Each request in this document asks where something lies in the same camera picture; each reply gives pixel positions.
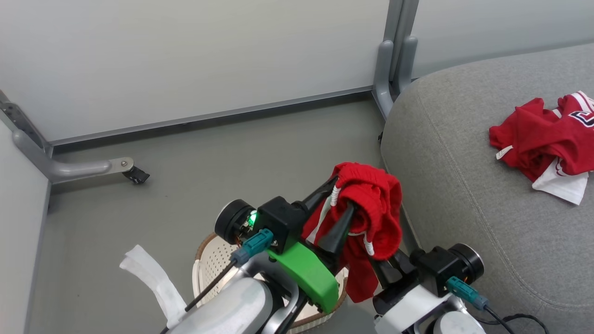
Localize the arm black cable teal plug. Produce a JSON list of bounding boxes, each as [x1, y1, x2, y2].
[[160, 228, 274, 334], [445, 276, 550, 334]]

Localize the right arm black cable teal plug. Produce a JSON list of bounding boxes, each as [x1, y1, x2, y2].
[[445, 276, 550, 334]]

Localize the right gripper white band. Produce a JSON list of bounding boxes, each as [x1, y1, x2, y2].
[[369, 244, 484, 334]]

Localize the red shorts white stripes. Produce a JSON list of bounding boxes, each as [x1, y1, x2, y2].
[[302, 162, 403, 303]]

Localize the black caster wheel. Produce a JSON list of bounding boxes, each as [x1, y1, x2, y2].
[[122, 166, 150, 185]]

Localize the grey fabric sofa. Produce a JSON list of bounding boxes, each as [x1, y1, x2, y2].
[[381, 43, 594, 334]]

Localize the grey metal partition post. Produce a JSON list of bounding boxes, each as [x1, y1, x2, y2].
[[373, 0, 420, 119]]

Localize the red and white jersey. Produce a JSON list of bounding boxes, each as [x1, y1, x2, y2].
[[489, 91, 594, 206]]

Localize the left arm black cable teal plug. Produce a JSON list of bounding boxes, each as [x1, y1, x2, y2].
[[160, 228, 274, 334]]

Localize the white laundry basket brown rim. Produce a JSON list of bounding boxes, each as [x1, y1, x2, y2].
[[193, 232, 349, 334]]

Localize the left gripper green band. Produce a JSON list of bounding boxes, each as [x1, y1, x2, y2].
[[215, 176, 356, 314]]

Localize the white cloth strip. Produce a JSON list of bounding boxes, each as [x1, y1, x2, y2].
[[120, 245, 187, 328]]

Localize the grey metal partition foot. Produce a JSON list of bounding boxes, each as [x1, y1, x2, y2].
[[0, 90, 135, 184]]

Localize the grey partition base rail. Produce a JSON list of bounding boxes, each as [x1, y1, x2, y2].
[[49, 86, 374, 147]]

